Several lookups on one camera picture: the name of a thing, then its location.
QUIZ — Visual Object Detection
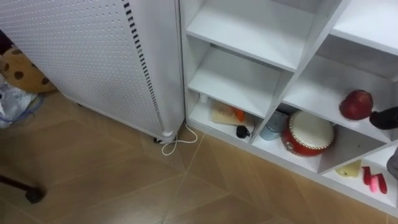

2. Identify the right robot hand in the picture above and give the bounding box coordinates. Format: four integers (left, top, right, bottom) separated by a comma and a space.
369, 106, 398, 131

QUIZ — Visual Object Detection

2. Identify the red apple soft toy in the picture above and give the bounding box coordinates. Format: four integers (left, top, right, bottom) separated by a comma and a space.
338, 89, 374, 121

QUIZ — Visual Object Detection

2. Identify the pale yellow soft toy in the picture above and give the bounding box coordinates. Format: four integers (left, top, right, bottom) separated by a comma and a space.
335, 159, 363, 179

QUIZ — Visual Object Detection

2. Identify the red and pink toy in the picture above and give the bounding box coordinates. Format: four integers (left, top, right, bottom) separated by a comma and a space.
361, 166, 388, 195

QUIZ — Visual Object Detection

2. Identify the red drum with white skin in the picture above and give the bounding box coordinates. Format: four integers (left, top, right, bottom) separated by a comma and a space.
280, 110, 335, 157

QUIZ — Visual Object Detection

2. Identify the light blue tin can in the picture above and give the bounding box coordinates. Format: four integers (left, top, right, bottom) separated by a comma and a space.
259, 111, 289, 141

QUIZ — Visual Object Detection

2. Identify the small black round object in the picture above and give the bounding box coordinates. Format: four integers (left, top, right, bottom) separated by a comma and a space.
236, 125, 251, 139

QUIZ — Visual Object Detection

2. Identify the orange carrot toy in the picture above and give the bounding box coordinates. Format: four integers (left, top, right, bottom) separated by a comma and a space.
233, 107, 246, 123

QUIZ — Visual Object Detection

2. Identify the white shelf unit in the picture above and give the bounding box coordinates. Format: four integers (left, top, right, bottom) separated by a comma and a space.
179, 0, 398, 218

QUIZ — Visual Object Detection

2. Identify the beige cutting board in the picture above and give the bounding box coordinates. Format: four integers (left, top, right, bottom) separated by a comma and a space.
210, 100, 246, 126

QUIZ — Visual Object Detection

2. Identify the white perforated metal cabinet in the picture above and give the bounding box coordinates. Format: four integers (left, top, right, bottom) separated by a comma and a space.
0, 0, 187, 144

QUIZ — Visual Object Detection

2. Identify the brown spotted soft toy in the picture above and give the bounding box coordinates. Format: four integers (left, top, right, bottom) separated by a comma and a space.
0, 46, 57, 94

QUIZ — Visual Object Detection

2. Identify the grey plastic bag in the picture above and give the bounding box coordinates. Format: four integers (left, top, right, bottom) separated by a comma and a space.
0, 74, 44, 130

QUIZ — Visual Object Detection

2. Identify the white power cable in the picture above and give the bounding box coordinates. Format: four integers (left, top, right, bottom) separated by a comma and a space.
161, 122, 199, 157

